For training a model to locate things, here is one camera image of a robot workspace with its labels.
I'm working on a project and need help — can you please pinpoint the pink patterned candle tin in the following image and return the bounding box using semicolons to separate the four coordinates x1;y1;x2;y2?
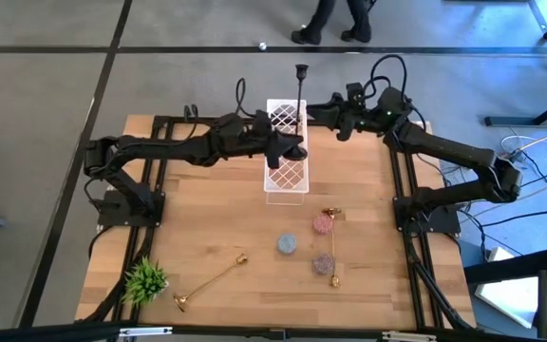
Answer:
311;213;334;236

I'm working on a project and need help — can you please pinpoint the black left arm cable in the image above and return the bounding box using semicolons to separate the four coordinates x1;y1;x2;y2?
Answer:
234;77;256;118

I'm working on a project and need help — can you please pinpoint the small green artificial plant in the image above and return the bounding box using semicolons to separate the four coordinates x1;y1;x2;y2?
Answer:
121;256;170;306

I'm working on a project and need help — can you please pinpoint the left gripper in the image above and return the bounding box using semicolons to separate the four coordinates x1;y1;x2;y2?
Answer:
252;111;305;159

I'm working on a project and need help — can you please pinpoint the black stand base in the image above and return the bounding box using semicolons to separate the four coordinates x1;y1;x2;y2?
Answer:
483;89;547;128

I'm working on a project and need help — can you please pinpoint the white box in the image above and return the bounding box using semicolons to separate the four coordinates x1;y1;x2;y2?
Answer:
473;245;540;330

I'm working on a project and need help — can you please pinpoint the person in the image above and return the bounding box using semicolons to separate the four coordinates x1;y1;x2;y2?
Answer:
291;0;373;46

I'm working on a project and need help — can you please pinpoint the black candlestick holder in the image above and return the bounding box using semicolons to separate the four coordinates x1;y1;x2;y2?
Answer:
285;64;310;162

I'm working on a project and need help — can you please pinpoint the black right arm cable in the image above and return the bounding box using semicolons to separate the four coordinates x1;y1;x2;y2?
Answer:
369;53;408;102

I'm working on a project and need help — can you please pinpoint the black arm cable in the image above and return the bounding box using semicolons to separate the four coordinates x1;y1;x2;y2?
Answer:
234;77;256;118
369;53;408;102

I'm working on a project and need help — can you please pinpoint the yellow floor cable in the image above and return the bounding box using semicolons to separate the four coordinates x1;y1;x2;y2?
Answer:
500;121;547;159

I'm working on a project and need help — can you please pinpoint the black floor cable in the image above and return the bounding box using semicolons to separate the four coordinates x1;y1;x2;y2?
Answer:
480;207;547;230

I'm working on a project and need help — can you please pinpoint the black metal table frame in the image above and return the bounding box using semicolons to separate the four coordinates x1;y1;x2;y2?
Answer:
76;113;481;342

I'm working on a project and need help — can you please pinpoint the blue patterned candle tin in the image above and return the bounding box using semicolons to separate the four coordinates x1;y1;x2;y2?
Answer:
276;233;298;255

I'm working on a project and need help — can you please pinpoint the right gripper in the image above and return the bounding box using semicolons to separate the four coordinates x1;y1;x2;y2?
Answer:
306;83;387;135

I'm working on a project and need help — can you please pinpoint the white floor cable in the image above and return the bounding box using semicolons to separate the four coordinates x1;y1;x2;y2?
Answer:
500;134;537;163

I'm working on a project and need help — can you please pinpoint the gold spoon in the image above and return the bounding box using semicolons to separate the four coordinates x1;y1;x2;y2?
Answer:
172;253;250;314

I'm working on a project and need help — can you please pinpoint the white wire rack shelf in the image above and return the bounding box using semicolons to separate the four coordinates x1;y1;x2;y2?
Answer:
263;98;311;206

